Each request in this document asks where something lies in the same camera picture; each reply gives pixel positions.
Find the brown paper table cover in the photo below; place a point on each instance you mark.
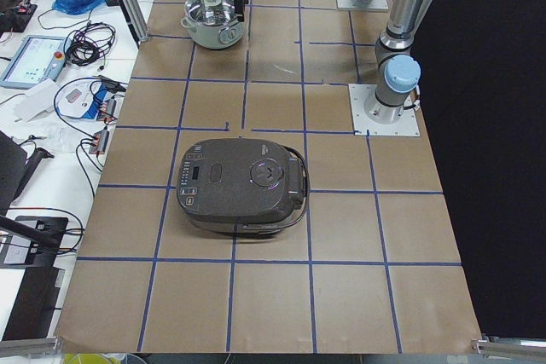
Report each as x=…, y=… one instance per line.
x=372, y=267

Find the near teach pendant tablet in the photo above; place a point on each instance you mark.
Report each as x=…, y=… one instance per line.
x=38, y=58

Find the aluminium rail bottom left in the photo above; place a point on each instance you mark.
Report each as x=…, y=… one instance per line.
x=34, y=346

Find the aluminium rail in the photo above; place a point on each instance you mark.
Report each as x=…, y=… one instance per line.
x=34, y=346
x=511, y=348

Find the black stand base plate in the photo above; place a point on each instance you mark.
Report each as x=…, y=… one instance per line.
x=33, y=242

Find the black box on desk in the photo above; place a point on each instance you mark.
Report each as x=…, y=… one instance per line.
x=17, y=18

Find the folded white paper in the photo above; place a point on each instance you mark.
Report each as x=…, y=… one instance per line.
x=39, y=99

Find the small grey adapter box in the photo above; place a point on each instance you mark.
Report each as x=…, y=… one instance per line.
x=107, y=111

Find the pale green steel pot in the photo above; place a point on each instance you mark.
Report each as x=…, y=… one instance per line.
x=214, y=37

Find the glass pot lid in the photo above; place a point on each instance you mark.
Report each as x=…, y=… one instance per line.
x=210, y=12

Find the white round device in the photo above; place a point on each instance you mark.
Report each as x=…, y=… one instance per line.
x=81, y=100

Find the black monitor corner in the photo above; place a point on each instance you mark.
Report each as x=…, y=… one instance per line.
x=12, y=167

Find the aluminium rail bottom right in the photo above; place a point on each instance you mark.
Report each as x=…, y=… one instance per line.
x=511, y=348

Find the dark grey rice cooker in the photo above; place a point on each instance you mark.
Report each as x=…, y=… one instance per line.
x=243, y=186

